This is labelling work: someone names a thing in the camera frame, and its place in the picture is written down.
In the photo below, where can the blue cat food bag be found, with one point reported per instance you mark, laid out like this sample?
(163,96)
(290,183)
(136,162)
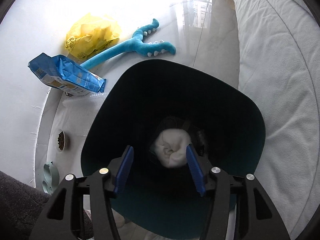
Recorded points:
(64,74)

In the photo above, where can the pale grey bed cover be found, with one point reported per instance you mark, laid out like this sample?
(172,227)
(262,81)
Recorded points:
(279,71)

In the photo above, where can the dark grey fleece blanket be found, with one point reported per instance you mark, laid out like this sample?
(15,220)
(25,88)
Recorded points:
(27,213)

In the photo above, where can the yellow crumpled plastic bag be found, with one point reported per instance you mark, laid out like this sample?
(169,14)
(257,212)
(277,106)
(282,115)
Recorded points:
(91,35)

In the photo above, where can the blue plush octopus toy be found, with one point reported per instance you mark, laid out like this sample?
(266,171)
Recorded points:
(134,44)

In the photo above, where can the cat food bowl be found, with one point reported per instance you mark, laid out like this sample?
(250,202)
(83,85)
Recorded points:
(62,141)

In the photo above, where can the mint green pet feeder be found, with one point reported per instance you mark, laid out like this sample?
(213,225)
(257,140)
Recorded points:
(51,178)

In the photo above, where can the white balled sock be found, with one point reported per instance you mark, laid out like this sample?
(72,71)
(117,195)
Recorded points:
(170,147)

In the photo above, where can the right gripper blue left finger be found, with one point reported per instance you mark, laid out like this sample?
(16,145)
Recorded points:
(123,170)

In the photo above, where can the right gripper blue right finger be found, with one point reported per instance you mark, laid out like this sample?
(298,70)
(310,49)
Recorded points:
(196,168)

